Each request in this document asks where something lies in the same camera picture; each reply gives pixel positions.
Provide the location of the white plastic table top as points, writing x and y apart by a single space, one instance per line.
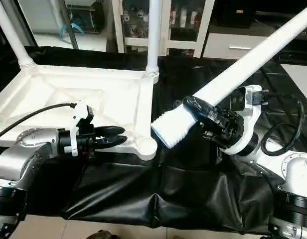
69 99

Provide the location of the white plastic table leg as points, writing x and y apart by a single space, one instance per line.
243 69
153 35
11 35

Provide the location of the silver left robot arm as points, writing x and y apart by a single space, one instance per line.
24 154

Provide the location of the white drawer unit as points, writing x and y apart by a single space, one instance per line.
230 47

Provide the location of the black work mat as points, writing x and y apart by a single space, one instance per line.
193 189

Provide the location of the white glass door cabinet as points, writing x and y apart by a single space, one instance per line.
181 25

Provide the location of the white flat board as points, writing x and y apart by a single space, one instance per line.
300 77

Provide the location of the black equipment case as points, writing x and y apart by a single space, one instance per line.
235 12

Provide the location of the teal plastic object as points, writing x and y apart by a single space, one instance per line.
73 29

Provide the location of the grey metal pole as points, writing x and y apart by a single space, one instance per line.
69 25

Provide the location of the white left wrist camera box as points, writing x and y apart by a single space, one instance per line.
81 119

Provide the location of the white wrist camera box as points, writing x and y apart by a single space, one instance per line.
81 119
245 117

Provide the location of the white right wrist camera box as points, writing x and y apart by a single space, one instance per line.
245 117

